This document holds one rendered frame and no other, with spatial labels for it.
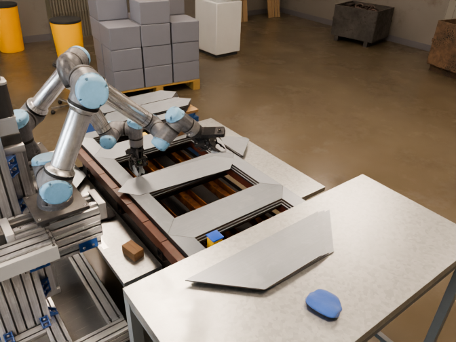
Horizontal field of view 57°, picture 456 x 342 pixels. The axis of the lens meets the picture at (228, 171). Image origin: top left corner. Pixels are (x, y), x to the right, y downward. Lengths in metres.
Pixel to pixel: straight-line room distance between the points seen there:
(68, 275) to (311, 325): 1.79
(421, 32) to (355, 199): 7.55
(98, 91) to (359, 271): 1.15
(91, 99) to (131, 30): 3.95
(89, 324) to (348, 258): 1.49
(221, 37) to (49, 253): 6.04
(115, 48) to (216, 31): 2.40
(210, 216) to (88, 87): 0.90
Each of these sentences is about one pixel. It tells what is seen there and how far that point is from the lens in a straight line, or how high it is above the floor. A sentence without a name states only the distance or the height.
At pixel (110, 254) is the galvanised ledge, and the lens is 2.20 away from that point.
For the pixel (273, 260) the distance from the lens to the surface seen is 1.57.
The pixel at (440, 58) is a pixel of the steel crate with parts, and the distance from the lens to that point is 7.82.
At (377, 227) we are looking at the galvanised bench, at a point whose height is 1.05.
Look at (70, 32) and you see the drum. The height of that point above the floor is 0.58.
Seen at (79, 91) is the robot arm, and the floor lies 1.60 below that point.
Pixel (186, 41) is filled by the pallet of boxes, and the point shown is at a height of 0.69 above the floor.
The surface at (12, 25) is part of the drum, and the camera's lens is 8.19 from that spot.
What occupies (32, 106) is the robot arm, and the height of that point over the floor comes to 1.27.
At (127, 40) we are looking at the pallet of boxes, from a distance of 5.52.
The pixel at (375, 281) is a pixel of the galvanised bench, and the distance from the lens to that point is 1.62.
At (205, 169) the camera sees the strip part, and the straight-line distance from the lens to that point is 2.49.
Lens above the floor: 2.14
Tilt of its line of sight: 31 degrees down
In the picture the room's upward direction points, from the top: 2 degrees clockwise
